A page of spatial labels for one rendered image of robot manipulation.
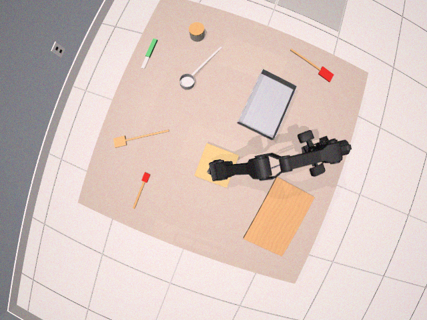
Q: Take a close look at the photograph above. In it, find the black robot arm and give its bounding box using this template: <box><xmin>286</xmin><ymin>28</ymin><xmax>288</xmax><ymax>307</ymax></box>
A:
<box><xmin>207</xmin><ymin>136</ymin><xmax>352</xmax><ymax>181</ymax></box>

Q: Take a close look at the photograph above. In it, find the grey cylinder with orange top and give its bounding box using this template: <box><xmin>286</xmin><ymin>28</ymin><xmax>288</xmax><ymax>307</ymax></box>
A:
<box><xmin>189</xmin><ymin>22</ymin><xmax>205</xmax><ymax>42</ymax></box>

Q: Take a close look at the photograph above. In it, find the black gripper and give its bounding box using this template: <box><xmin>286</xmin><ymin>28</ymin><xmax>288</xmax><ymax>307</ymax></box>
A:
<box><xmin>298</xmin><ymin>130</ymin><xmax>326</xmax><ymax>177</ymax></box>

